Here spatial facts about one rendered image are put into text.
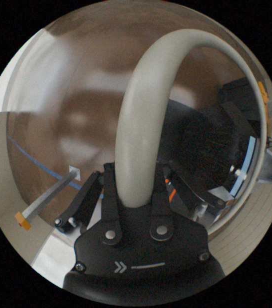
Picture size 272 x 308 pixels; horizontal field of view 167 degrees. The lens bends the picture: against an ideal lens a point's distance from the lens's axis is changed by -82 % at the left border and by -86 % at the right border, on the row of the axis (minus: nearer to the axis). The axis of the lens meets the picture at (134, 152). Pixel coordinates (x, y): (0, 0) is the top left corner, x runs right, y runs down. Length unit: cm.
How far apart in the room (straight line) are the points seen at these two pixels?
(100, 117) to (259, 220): 665
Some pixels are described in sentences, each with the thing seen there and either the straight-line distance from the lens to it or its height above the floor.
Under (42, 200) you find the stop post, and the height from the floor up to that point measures 71.
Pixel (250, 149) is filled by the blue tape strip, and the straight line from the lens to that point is 61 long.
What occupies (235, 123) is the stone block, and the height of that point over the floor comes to 71.
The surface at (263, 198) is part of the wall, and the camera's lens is 595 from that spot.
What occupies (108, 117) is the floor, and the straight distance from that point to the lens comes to 110.
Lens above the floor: 104
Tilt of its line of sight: 75 degrees down
